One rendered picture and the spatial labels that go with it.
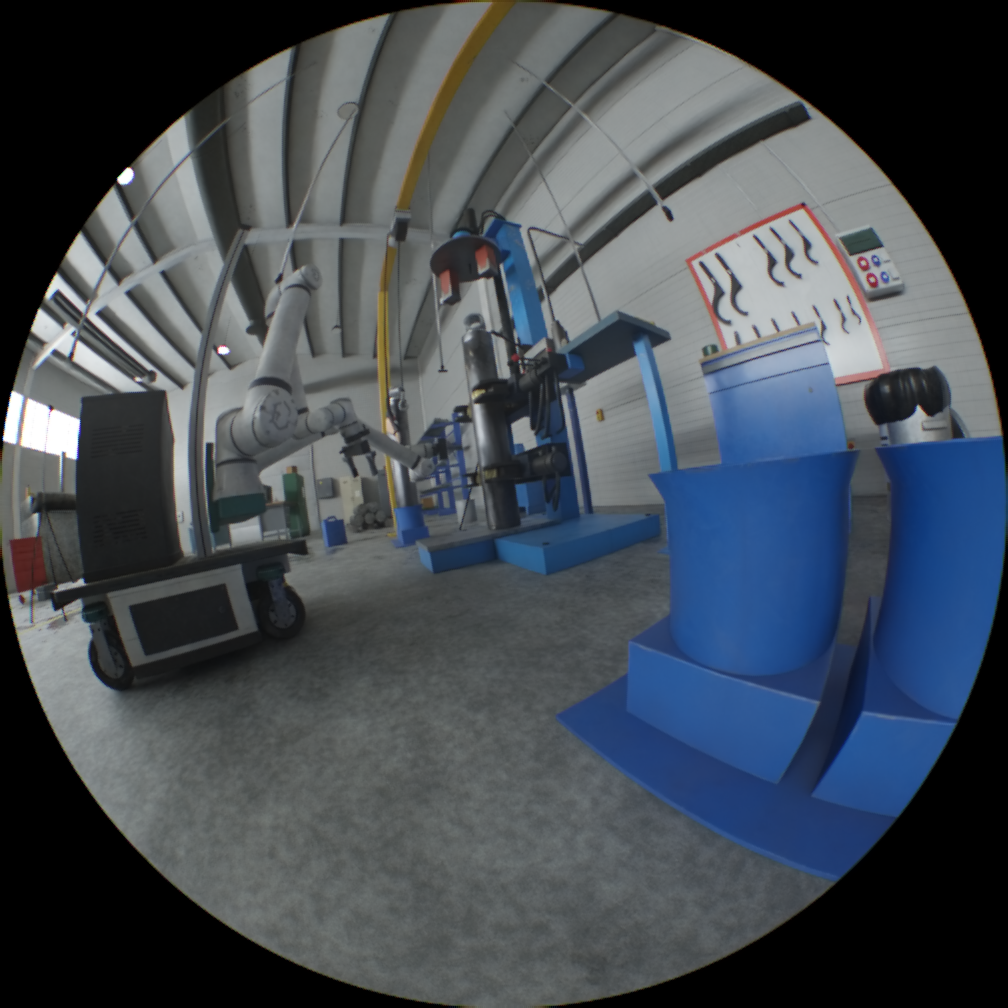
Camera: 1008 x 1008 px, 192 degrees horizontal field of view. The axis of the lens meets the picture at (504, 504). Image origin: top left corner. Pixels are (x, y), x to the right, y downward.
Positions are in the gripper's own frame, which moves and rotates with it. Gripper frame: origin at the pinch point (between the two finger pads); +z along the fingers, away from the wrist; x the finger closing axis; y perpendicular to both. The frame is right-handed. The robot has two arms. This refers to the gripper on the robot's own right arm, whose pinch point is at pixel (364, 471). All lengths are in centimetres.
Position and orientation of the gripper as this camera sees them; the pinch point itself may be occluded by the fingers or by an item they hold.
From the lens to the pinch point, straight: 134.6
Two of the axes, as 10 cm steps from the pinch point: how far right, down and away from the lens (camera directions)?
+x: 9.2, 0.0, -4.0
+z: 2.0, 8.7, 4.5
